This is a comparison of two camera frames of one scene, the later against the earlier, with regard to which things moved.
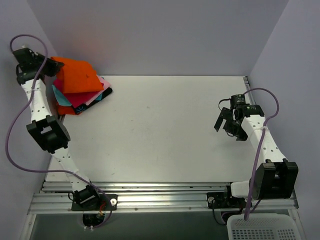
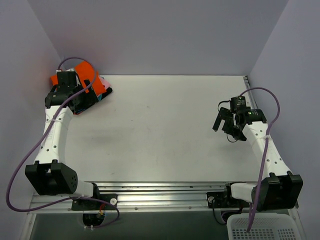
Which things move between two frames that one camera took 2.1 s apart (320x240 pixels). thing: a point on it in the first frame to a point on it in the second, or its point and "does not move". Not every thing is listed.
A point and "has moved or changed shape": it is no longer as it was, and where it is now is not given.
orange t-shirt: [77, 76] has moved or changed shape
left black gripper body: [52, 67] to [88, 94]
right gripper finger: [225, 114] does not move
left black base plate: [106, 202] does not move
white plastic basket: [262, 226] does not move
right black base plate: [222, 200] does not move
